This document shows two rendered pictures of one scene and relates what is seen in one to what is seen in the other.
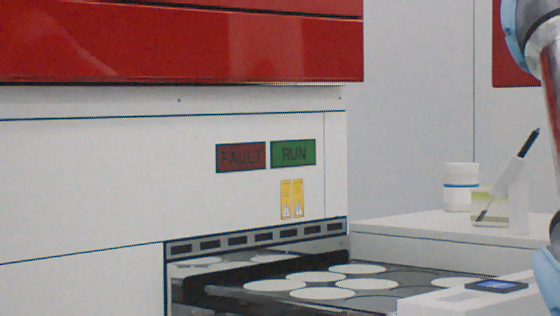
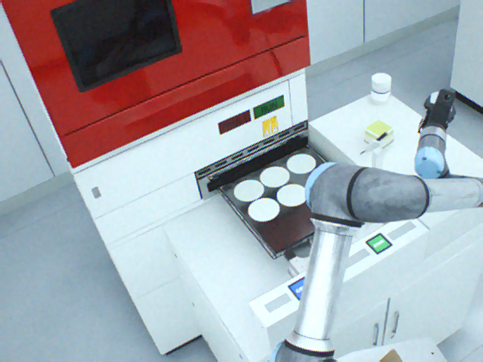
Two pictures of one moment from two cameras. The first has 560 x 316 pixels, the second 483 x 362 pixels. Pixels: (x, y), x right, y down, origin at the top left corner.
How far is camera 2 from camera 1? 1.21 m
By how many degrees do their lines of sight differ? 45
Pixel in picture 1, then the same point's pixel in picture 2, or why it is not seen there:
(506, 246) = not seen: hidden behind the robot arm
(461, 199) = (378, 99)
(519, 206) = (375, 162)
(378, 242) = (319, 140)
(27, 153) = (114, 169)
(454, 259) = not seen: hidden behind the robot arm
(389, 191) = not seen: outside the picture
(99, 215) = (157, 176)
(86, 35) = (125, 126)
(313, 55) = (272, 69)
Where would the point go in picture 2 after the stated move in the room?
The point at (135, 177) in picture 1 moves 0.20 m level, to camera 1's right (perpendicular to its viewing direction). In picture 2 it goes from (172, 155) to (233, 161)
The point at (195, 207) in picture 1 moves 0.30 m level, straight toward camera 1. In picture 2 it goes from (210, 152) to (183, 221)
